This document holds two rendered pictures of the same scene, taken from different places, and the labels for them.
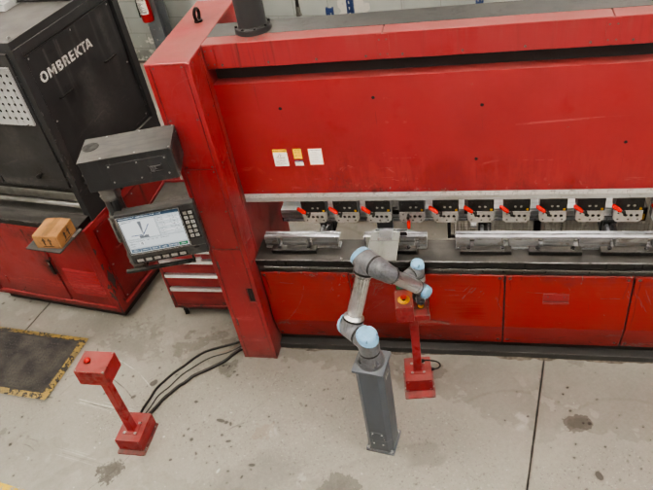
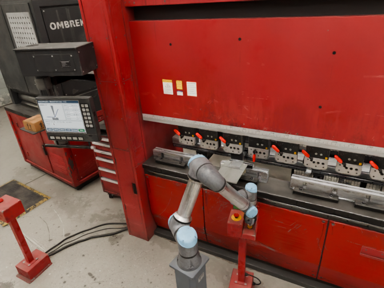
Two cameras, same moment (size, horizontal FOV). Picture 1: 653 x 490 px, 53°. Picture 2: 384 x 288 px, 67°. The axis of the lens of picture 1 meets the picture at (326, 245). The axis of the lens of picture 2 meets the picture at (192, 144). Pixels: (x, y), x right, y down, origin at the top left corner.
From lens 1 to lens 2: 1.85 m
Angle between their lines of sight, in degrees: 15
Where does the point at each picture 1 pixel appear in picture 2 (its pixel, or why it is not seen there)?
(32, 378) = not seen: hidden behind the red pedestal
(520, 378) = not seen: outside the picture
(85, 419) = (15, 246)
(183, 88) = (98, 10)
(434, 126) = (287, 71)
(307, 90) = (191, 30)
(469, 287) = (295, 223)
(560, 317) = (374, 272)
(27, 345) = (19, 192)
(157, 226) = (64, 112)
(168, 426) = (56, 267)
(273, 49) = not seen: outside the picture
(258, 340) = (138, 224)
